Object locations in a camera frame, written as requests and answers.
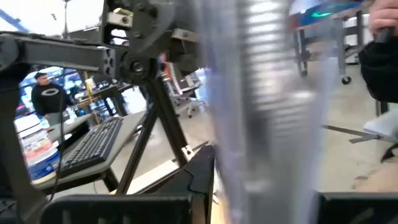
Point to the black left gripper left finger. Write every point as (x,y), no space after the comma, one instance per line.
(124,210)

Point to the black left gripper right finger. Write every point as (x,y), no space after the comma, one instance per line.
(357,210)

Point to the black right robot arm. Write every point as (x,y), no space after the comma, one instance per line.
(62,54)

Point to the black backlit keyboard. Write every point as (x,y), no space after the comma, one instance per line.
(90,146)

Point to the grey keyboard tray desk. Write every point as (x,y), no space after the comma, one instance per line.
(124,130)

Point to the white wipes canister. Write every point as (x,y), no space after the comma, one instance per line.
(43,161)

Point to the white office chair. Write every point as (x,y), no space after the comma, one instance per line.
(183,93)

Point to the person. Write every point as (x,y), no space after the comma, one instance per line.
(49,99)
(382,71)

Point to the rolling table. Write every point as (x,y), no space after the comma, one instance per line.
(341,46)

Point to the person's hand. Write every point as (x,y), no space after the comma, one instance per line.
(385,15)

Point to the black aluminium frame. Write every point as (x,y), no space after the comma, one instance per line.
(168,121)

